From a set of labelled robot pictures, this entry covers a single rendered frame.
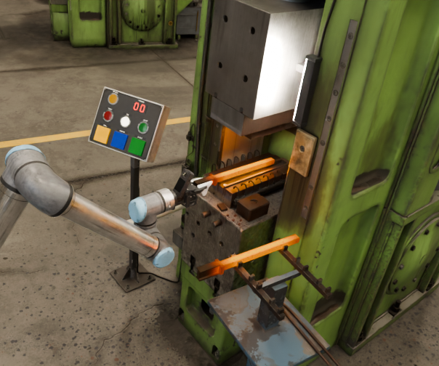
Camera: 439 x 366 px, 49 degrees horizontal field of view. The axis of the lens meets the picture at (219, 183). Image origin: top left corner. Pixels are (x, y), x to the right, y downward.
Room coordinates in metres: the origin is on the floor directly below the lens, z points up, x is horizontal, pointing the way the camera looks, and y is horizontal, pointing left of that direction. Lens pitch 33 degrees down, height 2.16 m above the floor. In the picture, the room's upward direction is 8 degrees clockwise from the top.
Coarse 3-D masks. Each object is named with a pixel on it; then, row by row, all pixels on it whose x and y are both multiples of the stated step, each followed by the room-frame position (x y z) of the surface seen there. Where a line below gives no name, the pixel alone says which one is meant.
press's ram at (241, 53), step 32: (224, 0) 1.87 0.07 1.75; (256, 0) 1.86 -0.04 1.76; (320, 0) 2.01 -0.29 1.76; (224, 32) 1.86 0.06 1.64; (256, 32) 1.73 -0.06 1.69; (288, 32) 1.77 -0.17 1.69; (224, 64) 1.84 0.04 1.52; (256, 64) 1.72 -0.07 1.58; (288, 64) 1.79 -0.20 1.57; (224, 96) 1.82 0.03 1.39; (256, 96) 1.70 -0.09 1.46; (288, 96) 1.82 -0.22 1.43
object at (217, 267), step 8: (280, 240) 1.46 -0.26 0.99; (288, 240) 1.46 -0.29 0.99; (296, 240) 1.48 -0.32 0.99; (256, 248) 1.39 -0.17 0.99; (264, 248) 1.40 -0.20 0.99; (272, 248) 1.41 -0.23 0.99; (280, 248) 1.43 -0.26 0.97; (232, 256) 1.33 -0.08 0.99; (240, 256) 1.33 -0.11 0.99; (248, 256) 1.34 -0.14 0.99; (256, 256) 1.36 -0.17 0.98; (208, 264) 1.26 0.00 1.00; (216, 264) 1.26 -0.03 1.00; (224, 264) 1.28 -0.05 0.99; (232, 264) 1.30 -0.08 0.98; (200, 272) 1.22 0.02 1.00; (208, 272) 1.24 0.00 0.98; (216, 272) 1.26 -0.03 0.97; (200, 280) 1.22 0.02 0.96
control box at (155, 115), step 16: (128, 96) 2.14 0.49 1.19; (112, 112) 2.12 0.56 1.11; (128, 112) 2.10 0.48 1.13; (144, 112) 2.08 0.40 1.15; (160, 112) 2.06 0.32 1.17; (96, 128) 2.09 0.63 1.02; (112, 128) 2.07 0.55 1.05; (128, 128) 2.06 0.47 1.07; (160, 128) 2.05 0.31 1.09; (96, 144) 2.05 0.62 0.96; (128, 144) 2.01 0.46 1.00; (144, 160) 1.95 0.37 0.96
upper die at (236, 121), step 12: (216, 108) 1.85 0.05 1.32; (228, 108) 1.80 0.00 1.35; (216, 120) 1.85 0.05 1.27; (228, 120) 1.79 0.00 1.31; (240, 120) 1.74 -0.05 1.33; (252, 120) 1.77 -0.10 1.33; (264, 120) 1.81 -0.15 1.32; (276, 120) 1.87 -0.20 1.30; (288, 120) 1.92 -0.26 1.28; (240, 132) 1.74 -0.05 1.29; (252, 132) 1.77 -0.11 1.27
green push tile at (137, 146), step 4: (132, 140) 2.01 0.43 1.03; (136, 140) 2.01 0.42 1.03; (140, 140) 2.00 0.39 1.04; (132, 144) 2.00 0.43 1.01; (136, 144) 2.00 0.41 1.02; (140, 144) 1.99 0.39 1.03; (144, 144) 1.99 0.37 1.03; (132, 148) 1.99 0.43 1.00; (136, 148) 1.99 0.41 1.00; (140, 148) 1.98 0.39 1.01; (132, 152) 1.98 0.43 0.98; (136, 152) 1.97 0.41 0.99; (140, 152) 1.97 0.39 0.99
